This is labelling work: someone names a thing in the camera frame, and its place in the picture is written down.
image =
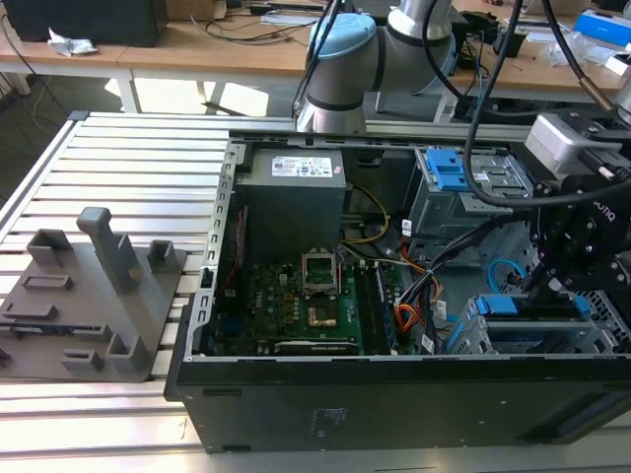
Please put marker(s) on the hard disk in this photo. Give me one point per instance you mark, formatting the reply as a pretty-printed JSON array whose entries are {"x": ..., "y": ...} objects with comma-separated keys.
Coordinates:
[{"x": 498, "y": 305}]

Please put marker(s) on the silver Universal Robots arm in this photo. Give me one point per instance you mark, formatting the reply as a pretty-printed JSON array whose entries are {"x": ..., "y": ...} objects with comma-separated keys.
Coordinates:
[{"x": 335, "y": 64}]

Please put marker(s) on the grey metal disk bay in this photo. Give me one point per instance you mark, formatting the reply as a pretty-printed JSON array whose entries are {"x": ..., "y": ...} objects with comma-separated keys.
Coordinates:
[{"x": 468, "y": 340}]

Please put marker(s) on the black RAM slot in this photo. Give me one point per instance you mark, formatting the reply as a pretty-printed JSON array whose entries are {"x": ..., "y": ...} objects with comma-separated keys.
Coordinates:
[{"x": 366, "y": 310}]

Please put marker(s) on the grey metal drive cage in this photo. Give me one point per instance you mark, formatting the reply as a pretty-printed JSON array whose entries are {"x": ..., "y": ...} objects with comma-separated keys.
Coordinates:
[{"x": 443, "y": 212}]

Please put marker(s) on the blue plastic drive latch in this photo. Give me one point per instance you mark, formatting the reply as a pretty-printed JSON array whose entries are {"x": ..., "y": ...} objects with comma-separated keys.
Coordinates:
[{"x": 443, "y": 170}]

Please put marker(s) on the clear plastic bag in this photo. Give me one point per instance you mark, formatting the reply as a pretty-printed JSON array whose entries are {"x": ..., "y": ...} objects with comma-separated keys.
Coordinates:
[{"x": 584, "y": 49}]

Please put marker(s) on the small black device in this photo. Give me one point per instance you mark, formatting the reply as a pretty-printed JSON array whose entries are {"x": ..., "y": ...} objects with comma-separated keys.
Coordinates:
[{"x": 515, "y": 44}]

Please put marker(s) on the blue cardboard box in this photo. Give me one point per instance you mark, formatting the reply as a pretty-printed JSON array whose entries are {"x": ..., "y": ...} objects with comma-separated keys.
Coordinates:
[{"x": 599, "y": 27}]

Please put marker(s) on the RAM stick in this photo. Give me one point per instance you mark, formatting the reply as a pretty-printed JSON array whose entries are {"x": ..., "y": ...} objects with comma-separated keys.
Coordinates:
[{"x": 384, "y": 310}]

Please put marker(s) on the black PC case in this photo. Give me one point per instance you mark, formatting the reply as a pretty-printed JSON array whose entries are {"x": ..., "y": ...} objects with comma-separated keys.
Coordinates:
[{"x": 394, "y": 409}]

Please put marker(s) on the black graphics card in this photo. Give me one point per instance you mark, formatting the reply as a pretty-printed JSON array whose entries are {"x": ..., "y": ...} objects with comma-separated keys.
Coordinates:
[{"x": 318, "y": 348}]

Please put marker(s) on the grey power supply unit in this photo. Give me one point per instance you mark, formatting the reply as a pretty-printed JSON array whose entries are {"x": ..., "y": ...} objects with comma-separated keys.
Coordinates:
[{"x": 291, "y": 212}]

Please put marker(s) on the green motherboard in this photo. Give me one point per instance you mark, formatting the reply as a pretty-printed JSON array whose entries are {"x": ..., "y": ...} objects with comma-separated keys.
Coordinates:
[{"x": 276, "y": 305}]

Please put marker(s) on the wooden desk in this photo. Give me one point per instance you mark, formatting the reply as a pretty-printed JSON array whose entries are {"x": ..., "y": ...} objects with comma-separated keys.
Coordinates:
[{"x": 197, "y": 54}]

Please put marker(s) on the brown cardboard box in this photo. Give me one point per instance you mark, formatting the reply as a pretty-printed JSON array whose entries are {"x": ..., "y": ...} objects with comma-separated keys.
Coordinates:
[{"x": 192, "y": 7}]

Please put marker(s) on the grey parts rack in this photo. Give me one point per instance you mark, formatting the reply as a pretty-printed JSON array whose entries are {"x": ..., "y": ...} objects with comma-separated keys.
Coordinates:
[{"x": 74, "y": 305}]

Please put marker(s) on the large black box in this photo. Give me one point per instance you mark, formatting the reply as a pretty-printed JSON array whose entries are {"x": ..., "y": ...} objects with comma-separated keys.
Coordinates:
[{"x": 89, "y": 20}]

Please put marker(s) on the crumpled white paper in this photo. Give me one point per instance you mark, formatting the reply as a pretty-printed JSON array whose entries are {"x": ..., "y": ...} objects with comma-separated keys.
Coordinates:
[{"x": 69, "y": 44}]

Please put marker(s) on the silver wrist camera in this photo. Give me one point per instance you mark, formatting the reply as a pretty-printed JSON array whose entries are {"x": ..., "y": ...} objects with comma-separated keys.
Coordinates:
[{"x": 552, "y": 138}]

